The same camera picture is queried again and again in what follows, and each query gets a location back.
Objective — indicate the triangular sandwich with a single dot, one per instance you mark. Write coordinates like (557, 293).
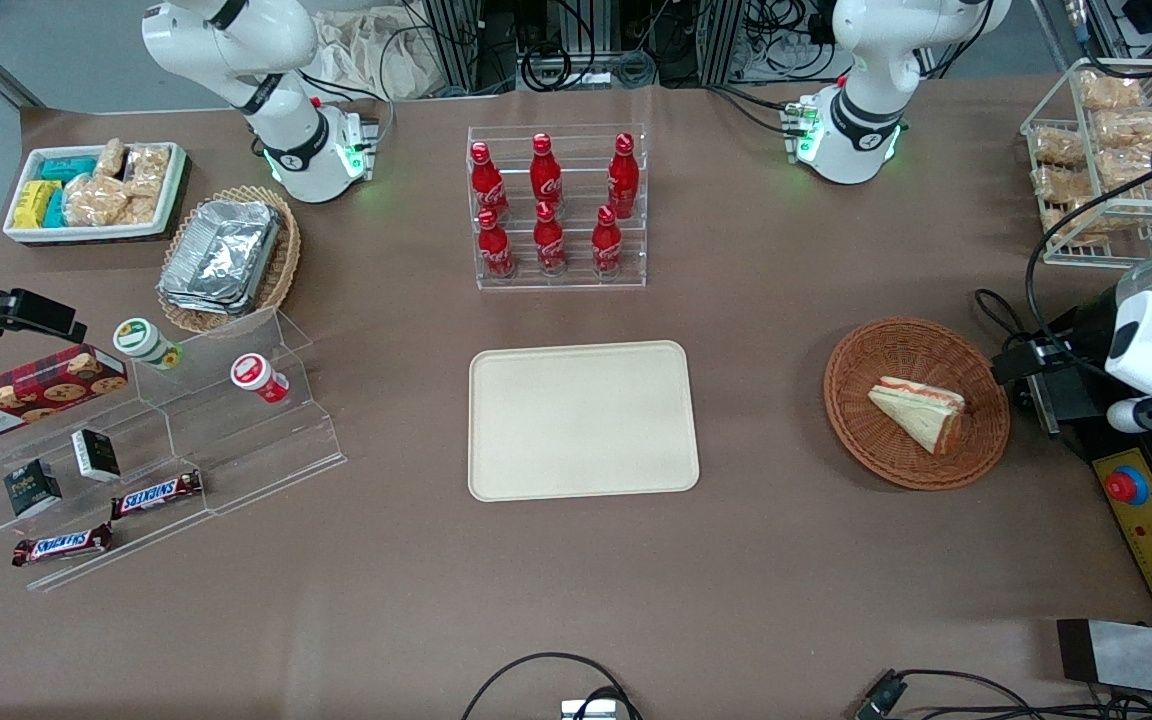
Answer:
(921, 410)

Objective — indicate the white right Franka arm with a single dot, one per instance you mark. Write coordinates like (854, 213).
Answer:
(276, 60)

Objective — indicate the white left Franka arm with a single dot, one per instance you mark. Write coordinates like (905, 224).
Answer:
(866, 60)

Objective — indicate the oval wicker basket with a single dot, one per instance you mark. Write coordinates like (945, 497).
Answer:
(286, 260)

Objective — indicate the beige plastic tray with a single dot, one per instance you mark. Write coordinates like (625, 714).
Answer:
(581, 420)

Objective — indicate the round brown wicker basket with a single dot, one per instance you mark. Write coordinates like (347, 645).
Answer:
(876, 430)

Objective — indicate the red tartan cookie box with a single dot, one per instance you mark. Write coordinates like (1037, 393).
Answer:
(31, 392)

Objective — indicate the green lid cup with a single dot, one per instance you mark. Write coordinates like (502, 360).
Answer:
(144, 342)

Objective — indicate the teal snack packet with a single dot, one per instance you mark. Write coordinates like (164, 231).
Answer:
(55, 208)
(66, 168)

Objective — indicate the yellow snack packet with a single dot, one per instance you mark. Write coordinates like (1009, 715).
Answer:
(34, 203)

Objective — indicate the clear bag of crackers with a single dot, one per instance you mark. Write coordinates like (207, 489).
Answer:
(96, 200)
(143, 208)
(148, 168)
(110, 158)

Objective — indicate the small black box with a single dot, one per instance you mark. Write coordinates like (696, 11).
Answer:
(32, 488)
(96, 455)

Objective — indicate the white rectangular snack bin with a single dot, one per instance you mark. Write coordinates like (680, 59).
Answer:
(171, 195)

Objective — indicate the stack of foil trays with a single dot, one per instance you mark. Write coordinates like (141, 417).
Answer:
(221, 255)

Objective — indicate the Snickers bar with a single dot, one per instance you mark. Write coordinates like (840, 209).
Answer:
(158, 493)
(61, 545)

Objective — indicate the red lid cup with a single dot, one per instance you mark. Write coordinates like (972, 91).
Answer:
(258, 378)

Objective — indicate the clear acrylic stepped stand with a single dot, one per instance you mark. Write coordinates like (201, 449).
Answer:
(256, 450)

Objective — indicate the beige crumpled cloth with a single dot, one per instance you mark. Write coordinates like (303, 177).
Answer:
(366, 55)

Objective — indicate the red cola bottle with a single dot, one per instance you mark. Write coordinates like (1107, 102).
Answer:
(606, 248)
(545, 175)
(488, 185)
(623, 180)
(495, 250)
(549, 245)

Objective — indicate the clear acrylic bottle rack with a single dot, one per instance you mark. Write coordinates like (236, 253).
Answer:
(576, 282)

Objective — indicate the silver connector block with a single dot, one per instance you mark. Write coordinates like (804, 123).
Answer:
(588, 710)

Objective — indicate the bagged pastry snack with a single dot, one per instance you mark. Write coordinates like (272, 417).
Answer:
(1058, 184)
(1131, 128)
(1111, 90)
(1059, 147)
(1124, 168)
(1071, 222)

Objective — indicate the grey sheet with black edge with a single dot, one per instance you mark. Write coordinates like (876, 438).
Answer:
(1146, 660)

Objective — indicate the aluminium frame post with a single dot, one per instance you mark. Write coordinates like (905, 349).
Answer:
(721, 40)
(451, 40)

